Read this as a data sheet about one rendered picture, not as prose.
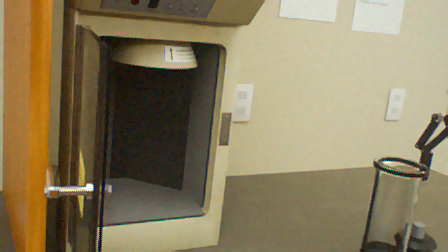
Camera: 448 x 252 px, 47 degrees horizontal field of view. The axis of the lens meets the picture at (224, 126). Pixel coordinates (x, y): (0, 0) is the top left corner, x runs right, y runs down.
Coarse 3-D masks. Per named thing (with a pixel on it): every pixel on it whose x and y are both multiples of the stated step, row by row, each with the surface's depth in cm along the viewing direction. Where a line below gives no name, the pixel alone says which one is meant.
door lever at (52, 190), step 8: (48, 168) 69; (56, 168) 69; (48, 176) 66; (56, 176) 66; (48, 184) 64; (56, 184) 64; (88, 184) 64; (48, 192) 63; (56, 192) 63; (64, 192) 64; (72, 192) 64; (80, 192) 64; (88, 192) 64
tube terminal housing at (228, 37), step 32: (64, 0) 93; (64, 32) 94; (96, 32) 87; (128, 32) 90; (160, 32) 93; (192, 32) 95; (224, 32) 98; (64, 64) 94; (224, 64) 103; (64, 96) 95; (224, 96) 102; (64, 128) 95; (64, 160) 95; (224, 160) 106; (64, 224) 96; (128, 224) 100; (160, 224) 103; (192, 224) 106
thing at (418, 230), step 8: (416, 224) 117; (424, 224) 117; (416, 232) 117; (424, 232) 117; (416, 240) 116; (424, 240) 116; (432, 240) 117; (408, 248) 116; (416, 248) 114; (424, 248) 114; (432, 248) 115
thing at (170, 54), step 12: (120, 48) 98; (132, 48) 97; (144, 48) 96; (156, 48) 96; (168, 48) 97; (180, 48) 98; (192, 48) 103; (120, 60) 97; (132, 60) 96; (144, 60) 96; (156, 60) 96; (168, 60) 96; (180, 60) 98; (192, 60) 101
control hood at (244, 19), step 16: (80, 0) 81; (96, 0) 82; (224, 0) 89; (240, 0) 90; (256, 0) 91; (160, 16) 89; (176, 16) 90; (208, 16) 92; (224, 16) 93; (240, 16) 94
